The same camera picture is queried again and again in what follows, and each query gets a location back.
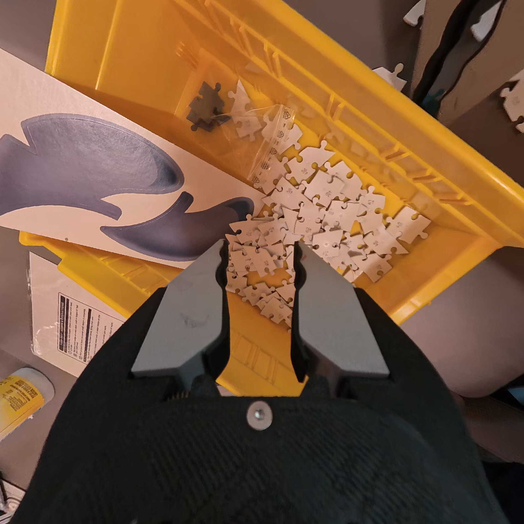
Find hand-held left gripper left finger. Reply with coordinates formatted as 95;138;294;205
130;239;231;389

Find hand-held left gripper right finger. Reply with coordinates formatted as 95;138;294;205
290;241;390;385

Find pile of white puzzle pieces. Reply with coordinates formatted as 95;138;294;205
224;139;431;330

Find yellow plastic bin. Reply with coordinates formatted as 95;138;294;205
20;0;524;398

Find scatter of puzzle pieces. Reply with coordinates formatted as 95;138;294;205
373;0;524;133

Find dark joined puzzle pieces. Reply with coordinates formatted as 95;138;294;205
186;81;232;132

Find joined white puzzle pair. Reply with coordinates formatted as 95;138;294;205
227;79;263;142

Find white printed sheet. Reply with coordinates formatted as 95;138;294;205
29;252;125;377

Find yellow label white bottle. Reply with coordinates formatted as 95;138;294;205
0;367;55;443

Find clear printed plastic bag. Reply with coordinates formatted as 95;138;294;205
172;41;299;191

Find white card with blue ears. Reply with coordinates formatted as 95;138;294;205
0;48;267;270

